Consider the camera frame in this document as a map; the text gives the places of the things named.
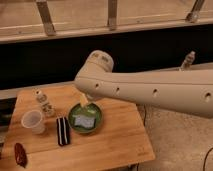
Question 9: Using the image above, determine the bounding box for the dark red dried pepper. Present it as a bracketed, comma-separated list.
[14, 143, 27, 167]

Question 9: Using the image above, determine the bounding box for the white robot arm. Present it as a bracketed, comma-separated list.
[74, 50, 213, 118]

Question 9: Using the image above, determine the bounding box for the translucent ceramic cup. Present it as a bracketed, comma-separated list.
[21, 110, 45, 134]

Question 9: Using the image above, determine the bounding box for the green round bowl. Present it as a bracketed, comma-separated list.
[68, 103, 103, 134]

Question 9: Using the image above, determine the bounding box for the light blue sponge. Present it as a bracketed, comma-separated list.
[74, 115, 96, 129]

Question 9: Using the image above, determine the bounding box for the black white striped block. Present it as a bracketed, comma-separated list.
[56, 117, 70, 146]

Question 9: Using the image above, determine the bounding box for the small clear plastic bottle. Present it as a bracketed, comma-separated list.
[35, 90, 55, 117]

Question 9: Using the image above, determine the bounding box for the wooden cutting board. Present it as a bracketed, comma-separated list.
[0, 89, 155, 171]

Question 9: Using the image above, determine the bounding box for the clear bottle in background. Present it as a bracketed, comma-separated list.
[180, 51, 195, 70]

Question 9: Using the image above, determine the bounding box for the left metal rail bracket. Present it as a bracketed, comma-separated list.
[36, 0, 56, 36]

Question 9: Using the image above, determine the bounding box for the metal rail bracket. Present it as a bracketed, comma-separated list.
[185, 0, 205, 23]
[107, 0, 117, 30]
[36, 0, 56, 36]

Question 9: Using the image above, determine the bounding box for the middle metal rail bracket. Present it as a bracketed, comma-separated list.
[107, 0, 117, 30]

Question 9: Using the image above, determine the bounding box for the right metal rail bracket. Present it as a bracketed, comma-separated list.
[185, 0, 205, 23]

